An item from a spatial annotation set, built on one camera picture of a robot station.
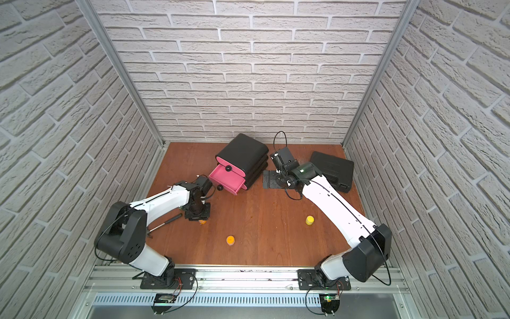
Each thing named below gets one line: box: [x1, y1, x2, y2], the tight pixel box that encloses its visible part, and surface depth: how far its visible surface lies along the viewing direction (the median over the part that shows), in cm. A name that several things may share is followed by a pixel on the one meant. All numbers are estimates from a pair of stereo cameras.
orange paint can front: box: [225, 235, 236, 246], surface depth 83 cm
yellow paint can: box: [305, 214, 315, 226], surface depth 89 cm
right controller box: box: [318, 293, 340, 317], surface depth 71 cm
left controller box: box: [150, 293, 175, 315], surface depth 71 cm
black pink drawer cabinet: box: [207, 132, 269, 196], surface depth 94 cm
